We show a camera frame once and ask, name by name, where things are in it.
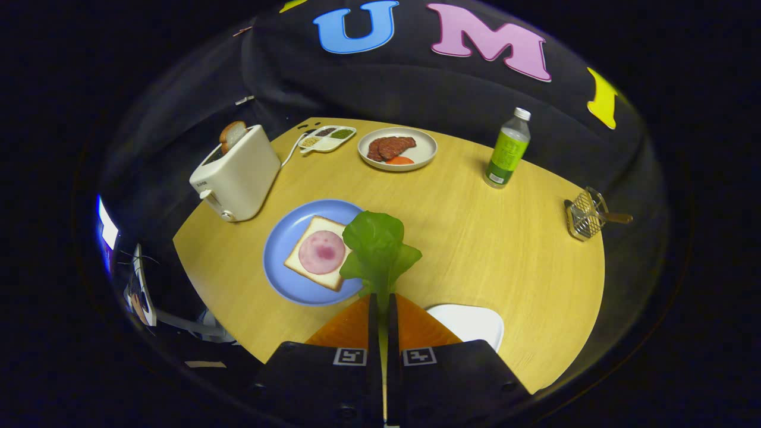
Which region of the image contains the blue round plate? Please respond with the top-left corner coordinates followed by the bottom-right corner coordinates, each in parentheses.
top-left (263, 199), bottom-right (372, 306)

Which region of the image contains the white square plate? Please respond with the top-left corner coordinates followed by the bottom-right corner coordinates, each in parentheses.
top-left (426, 304), bottom-right (505, 353)

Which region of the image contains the small wire basket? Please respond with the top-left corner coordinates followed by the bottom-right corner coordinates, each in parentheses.
top-left (564, 187), bottom-right (634, 241)

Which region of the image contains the green label plastic bottle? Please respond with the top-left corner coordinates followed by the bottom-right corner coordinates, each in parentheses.
top-left (483, 108), bottom-right (532, 189)

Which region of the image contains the white toaster cable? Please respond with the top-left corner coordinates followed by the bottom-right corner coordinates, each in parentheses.
top-left (281, 132), bottom-right (310, 167)

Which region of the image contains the white divided condiment tray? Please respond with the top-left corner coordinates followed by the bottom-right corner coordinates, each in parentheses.
top-left (298, 125), bottom-right (357, 154)

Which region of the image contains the bright screen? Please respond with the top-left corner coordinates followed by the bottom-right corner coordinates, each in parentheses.
top-left (96, 195), bottom-right (120, 274)

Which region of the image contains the green lettuce leaf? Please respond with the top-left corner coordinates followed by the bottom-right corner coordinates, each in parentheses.
top-left (339, 210), bottom-right (423, 316)

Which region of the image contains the pink ham slice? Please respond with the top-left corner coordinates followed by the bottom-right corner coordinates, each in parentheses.
top-left (298, 231), bottom-right (346, 275)

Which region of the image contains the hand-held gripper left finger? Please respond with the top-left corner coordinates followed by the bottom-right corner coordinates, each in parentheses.
top-left (253, 293), bottom-right (386, 426)

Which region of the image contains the white frame stand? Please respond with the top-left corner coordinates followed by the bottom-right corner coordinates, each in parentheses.
top-left (124, 244), bottom-right (159, 328)

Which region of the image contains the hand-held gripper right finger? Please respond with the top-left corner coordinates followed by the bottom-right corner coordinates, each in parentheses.
top-left (388, 293), bottom-right (533, 426)

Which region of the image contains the white round plate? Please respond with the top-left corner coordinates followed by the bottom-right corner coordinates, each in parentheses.
top-left (358, 127), bottom-right (438, 172)

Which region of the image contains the black backdrop cloth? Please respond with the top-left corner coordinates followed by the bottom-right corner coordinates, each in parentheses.
top-left (98, 0), bottom-right (666, 250)

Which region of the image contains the white bread slice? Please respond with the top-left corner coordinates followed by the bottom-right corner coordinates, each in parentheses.
top-left (284, 216), bottom-right (353, 292)

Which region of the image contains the white toaster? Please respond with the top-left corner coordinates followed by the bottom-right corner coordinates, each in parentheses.
top-left (189, 124), bottom-right (281, 223)

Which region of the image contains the toasted bread slice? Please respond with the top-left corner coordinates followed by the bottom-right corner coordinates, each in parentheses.
top-left (219, 121), bottom-right (248, 155)

